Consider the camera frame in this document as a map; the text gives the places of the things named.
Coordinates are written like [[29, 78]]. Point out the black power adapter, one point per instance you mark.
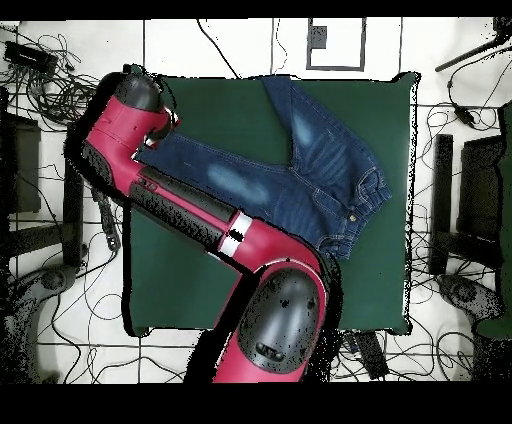
[[464, 114]]

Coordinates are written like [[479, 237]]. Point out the grey square floor frame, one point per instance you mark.
[[318, 38]]

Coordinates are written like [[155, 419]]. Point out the black wheeled chair base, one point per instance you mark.
[[54, 278], [466, 294]]

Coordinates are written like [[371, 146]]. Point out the blue denim jeans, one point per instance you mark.
[[320, 180]]

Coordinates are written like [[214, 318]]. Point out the black tripod pole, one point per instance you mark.
[[464, 58]]

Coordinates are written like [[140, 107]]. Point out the black power strip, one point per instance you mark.
[[108, 224], [372, 354]]

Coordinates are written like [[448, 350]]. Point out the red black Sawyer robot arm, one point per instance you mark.
[[272, 248]]

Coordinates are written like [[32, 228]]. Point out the black stand base frame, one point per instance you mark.
[[443, 192], [74, 224]]

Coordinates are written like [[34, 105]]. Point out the dark green table cloth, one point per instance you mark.
[[368, 280]]

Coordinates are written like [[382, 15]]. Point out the dark flat panel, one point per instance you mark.
[[26, 168], [480, 188]]

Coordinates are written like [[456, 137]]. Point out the black electronics box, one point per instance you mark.
[[30, 58]]

